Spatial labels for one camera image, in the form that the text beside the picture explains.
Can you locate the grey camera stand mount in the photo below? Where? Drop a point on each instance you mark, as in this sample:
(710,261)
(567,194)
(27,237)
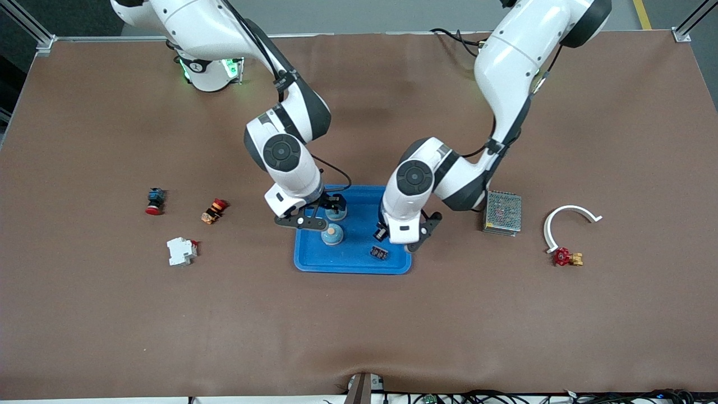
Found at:
(362,390)

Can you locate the blue plastic tray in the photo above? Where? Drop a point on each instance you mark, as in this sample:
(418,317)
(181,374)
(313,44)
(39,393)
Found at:
(359,261)

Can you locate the aluminium frame post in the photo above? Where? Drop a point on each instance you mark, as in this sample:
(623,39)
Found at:
(681,35)
(42,39)

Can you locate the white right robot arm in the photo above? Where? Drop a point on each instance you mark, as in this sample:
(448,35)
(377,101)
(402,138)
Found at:
(286,163)

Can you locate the orange red push button switch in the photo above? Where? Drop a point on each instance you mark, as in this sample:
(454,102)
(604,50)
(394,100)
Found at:
(213,211)

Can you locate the blue red emergency stop button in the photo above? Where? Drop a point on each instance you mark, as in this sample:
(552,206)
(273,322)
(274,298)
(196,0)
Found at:
(155,201)

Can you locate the white curved plastic arc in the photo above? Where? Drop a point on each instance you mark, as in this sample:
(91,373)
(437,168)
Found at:
(546,229)

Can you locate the metal mesh power supply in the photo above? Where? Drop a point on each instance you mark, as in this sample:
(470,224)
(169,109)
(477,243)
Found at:
(503,213)

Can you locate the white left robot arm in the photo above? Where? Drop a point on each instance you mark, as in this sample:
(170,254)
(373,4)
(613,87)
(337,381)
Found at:
(505,62)

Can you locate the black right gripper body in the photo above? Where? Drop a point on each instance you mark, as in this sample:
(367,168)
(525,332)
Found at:
(332,201)

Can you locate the dark brown cylindrical capacitor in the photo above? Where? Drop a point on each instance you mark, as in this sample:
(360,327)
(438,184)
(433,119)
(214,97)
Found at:
(379,252)

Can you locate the light blue call bell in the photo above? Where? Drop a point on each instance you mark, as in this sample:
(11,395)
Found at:
(338,215)
(332,234)

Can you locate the white circuit breaker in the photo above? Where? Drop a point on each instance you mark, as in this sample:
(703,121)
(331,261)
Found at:
(180,251)

